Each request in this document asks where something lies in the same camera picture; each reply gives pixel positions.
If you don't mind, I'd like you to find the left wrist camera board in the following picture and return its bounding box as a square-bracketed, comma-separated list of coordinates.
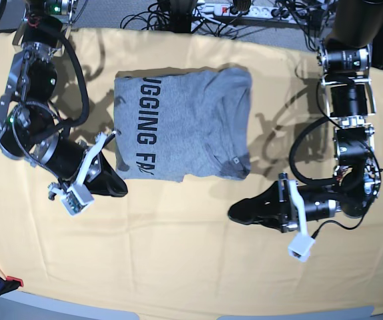
[288, 233, 316, 263]

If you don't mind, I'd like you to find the grey t-shirt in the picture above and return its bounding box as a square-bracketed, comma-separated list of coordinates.
[113, 67, 252, 182]

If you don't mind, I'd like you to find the black centre post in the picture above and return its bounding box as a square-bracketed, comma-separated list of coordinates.
[169, 0, 195, 33]

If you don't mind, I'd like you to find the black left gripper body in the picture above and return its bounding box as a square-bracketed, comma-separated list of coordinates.
[277, 173, 337, 233]

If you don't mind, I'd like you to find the white power strip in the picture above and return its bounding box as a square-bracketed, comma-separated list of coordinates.
[196, 1, 295, 23]

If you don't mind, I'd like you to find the yellow table cloth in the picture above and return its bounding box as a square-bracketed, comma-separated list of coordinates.
[0, 29, 383, 319]

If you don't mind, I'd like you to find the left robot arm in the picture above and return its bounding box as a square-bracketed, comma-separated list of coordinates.
[228, 1, 383, 233]

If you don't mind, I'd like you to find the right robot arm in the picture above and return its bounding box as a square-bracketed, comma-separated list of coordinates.
[0, 1, 127, 199]

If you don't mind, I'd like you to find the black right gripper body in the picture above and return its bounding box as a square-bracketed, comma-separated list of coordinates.
[33, 136, 91, 186]

